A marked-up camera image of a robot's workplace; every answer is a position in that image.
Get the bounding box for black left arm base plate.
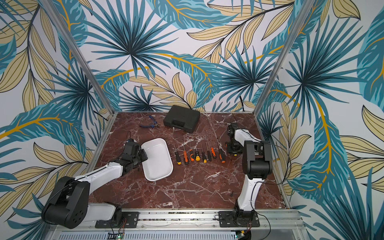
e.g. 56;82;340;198
95;212;139;229

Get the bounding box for aluminium frame post left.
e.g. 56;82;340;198
40;0;115;115

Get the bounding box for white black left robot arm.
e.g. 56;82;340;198
41;139;148;229

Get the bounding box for black orange hex screwdriver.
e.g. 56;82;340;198
210;143;217;159

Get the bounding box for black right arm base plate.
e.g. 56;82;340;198
218;211;260;228

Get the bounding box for aluminium frame post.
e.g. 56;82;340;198
40;0;115;115
254;0;315;118

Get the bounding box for white plastic storage box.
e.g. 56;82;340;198
141;138;174;182

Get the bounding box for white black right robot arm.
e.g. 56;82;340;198
226;123;273;221

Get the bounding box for slim black orange screwdriver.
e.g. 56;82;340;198
182;140;190;165

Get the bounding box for black yellow screwdriver long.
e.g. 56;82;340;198
195;146;201;162

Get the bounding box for black plastic tool case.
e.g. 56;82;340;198
164;105;201;133

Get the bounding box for aluminium front rail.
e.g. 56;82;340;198
47;209;310;240

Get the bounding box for blue black cutting pliers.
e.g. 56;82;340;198
139;116;160;129

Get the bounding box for aluminium frame post right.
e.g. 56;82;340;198
254;0;315;118

